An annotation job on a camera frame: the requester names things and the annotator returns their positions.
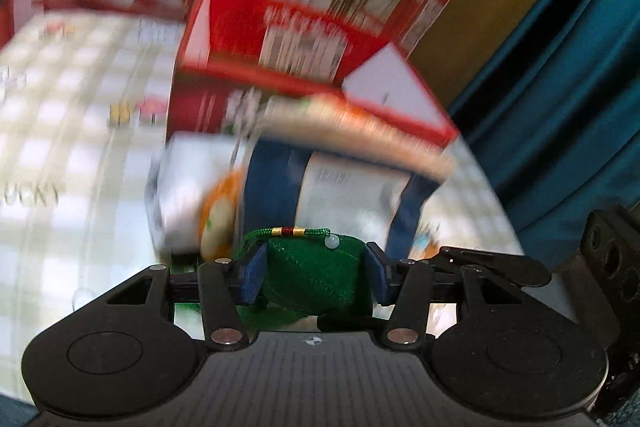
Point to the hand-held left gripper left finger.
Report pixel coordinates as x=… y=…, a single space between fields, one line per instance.
x=253 y=268

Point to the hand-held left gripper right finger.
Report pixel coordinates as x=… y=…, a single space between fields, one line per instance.
x=378 y=273

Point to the blue and white package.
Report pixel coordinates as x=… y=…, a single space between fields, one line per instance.
x=345 y=187

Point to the checkered bunny tablecloth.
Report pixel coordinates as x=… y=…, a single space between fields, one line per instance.
x=75 y=117

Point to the red cardboard box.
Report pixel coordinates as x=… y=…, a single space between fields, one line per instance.
x=235 y=32

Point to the green knitted pouch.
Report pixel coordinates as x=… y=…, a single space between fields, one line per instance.
x=312 y=274

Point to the teal curtain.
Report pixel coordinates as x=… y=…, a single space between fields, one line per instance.
x=570 y=72

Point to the orange floral oven mitt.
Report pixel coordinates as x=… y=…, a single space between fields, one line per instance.
x=360 y=132
x=220 y=212

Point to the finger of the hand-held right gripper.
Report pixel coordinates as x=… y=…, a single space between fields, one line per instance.
x=510 y=269

